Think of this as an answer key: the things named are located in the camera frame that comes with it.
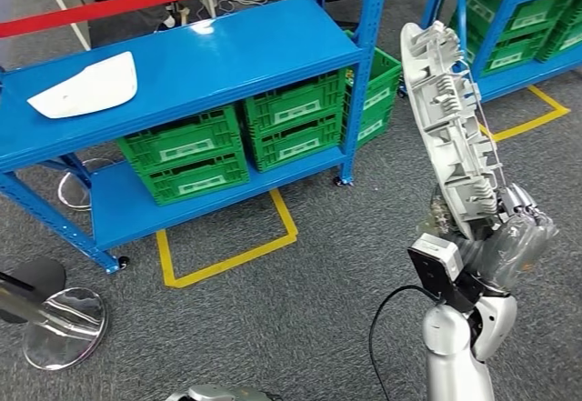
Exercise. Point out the black round-base stand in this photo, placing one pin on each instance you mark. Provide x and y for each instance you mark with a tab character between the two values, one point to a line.
45	275

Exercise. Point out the red barrier band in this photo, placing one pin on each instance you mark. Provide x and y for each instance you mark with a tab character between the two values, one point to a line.
137	2

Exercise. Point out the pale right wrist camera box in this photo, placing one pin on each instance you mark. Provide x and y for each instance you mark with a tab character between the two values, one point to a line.
436	253

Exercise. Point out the white plastic part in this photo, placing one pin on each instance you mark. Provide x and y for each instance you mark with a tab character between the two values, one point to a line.
86	88

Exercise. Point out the chrome stanchion with round base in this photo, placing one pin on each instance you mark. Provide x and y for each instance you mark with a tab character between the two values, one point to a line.
68	332

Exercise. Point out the long grey plastic part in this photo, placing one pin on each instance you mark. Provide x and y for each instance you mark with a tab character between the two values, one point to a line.
436	115

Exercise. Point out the blue metal shelf rack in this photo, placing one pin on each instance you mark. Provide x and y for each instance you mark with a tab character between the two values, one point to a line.
509	85
182	67

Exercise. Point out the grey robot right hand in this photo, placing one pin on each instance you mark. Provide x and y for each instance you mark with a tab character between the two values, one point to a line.
527	241

